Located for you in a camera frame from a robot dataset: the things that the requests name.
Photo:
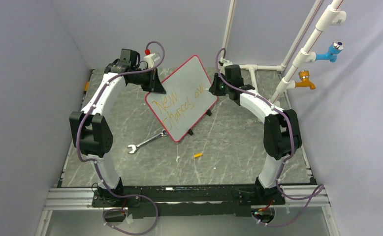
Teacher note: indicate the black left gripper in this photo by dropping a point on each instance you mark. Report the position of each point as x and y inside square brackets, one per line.
[155, 85]

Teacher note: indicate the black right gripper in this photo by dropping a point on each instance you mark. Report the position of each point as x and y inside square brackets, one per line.
[213, 89]

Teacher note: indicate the pink framed whiteboard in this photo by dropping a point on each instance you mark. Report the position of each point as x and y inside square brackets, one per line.
[186, 101]

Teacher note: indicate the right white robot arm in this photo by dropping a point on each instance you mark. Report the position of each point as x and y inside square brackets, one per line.
[281, 136]

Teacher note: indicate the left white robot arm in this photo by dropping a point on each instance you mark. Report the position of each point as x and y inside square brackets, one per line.
[91, 134]

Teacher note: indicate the silver wrench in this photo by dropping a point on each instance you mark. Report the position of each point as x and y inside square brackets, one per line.
[134, 148]

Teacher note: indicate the orange tap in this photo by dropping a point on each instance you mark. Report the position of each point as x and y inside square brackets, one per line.
[304, 76]

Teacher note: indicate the blue tap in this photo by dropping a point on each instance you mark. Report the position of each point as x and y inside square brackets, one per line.
[331, 55]

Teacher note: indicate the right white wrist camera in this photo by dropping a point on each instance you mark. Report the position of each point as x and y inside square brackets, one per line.
[224, 63]

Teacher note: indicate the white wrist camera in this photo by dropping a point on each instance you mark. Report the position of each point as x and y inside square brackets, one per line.
[151, 58]
[224, 63]

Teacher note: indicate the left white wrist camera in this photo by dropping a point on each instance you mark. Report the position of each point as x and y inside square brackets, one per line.
[151, 58]

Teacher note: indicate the orange black tool at wall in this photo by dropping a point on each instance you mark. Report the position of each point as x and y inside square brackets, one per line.
[86, 87]

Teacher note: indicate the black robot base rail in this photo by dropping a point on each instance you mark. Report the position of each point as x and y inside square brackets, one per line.
[189, 200]

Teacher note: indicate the white pvc pipe frame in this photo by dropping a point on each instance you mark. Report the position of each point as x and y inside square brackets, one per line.
[266, 33]

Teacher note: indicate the aluminium frame rail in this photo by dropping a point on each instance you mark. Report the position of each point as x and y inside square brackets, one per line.
[59, 199]

